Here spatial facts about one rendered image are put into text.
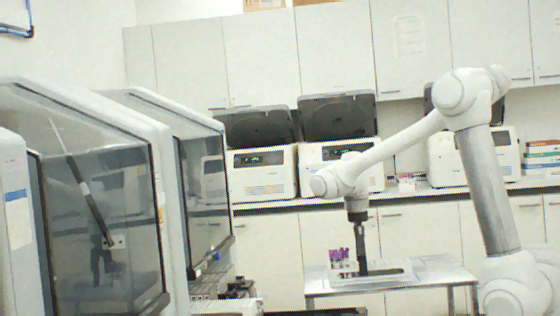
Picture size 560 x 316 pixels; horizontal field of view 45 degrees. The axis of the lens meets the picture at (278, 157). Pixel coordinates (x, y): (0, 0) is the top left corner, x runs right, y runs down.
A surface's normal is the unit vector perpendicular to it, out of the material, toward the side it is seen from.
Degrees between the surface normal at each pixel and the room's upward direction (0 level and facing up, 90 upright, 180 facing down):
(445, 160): 90
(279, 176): 90
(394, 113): 90
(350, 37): 90
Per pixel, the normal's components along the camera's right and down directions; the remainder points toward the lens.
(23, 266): 0.99, -0.08
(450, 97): -0.64, -0.01
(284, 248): -0.14, 0.07
